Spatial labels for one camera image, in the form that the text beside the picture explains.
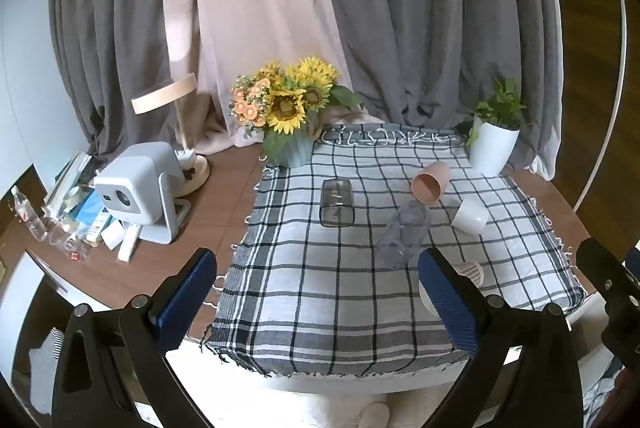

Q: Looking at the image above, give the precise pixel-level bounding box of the white slipper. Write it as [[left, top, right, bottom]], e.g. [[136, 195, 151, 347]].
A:
[[359, 401, 391, 428]]

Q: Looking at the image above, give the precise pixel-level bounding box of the pile of books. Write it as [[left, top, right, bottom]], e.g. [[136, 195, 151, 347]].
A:
[[42, 151, 110, 231]]

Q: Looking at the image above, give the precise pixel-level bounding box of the pink cup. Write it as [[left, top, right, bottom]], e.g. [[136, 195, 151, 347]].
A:
[[411, 161, 451, 206]]

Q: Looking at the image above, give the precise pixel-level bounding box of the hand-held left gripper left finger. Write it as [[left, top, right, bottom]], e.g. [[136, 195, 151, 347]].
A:
[[51, 247, 219, 428]]

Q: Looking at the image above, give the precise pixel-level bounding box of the clear plastic cup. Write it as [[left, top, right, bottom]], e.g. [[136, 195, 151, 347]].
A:
[[376, 199, 432, 270]]

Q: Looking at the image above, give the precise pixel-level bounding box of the green plant in white pot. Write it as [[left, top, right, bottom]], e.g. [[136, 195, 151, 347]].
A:
[[466, 78, 529, 175]]

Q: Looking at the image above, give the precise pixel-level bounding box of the printed paper cup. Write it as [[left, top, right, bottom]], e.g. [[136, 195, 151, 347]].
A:
[[419, 260, 486, 315]]

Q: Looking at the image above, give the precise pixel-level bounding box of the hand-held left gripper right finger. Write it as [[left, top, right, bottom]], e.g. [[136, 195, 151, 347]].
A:
[[417, 247, 586, 428]]

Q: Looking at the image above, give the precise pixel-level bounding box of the white remote control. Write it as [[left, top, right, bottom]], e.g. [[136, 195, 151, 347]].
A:
[[117, 223, 142, 263]]

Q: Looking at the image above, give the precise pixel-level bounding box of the clear water bottle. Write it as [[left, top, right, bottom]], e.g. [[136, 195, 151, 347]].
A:
[[11, 187, 49, 242]]

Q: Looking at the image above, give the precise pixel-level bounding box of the white cup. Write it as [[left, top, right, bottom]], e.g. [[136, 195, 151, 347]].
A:
[[451, 197, 489, 236]]

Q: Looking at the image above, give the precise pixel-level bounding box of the checked black white tablecloth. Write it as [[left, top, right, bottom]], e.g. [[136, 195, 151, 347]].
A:
[[202, 123, 589, 379]]

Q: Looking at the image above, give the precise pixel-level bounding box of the small white box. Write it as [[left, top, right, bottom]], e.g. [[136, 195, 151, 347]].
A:
[[100, 220, 126, 252]]

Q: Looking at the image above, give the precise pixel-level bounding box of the white desk lamp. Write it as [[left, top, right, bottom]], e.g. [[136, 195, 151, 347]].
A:
[[131, 73, 211, 197]]

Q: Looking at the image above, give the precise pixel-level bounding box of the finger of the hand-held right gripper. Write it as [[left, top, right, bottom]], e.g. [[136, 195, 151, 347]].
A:
[[576, 237, 640, 359]]

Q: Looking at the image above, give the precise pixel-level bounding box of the white projector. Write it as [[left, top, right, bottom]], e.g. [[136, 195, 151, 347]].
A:
[[94, 141, 192, 243]]

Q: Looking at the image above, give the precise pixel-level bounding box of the smoky clear square cup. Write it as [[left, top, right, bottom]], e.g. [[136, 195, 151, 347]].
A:
[[319, 179, 356, 228]]

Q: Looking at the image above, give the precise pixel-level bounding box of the grey curtain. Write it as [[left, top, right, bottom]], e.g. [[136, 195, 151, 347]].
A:
[[48, 0, 563, 181]]

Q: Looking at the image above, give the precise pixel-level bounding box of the pink curtain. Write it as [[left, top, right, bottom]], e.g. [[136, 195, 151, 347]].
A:
[[161, 0, 368, 155]]

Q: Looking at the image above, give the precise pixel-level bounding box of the sunflower bouquet in green vase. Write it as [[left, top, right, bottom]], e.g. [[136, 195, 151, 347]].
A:
[[229, 57, 364, 168]]

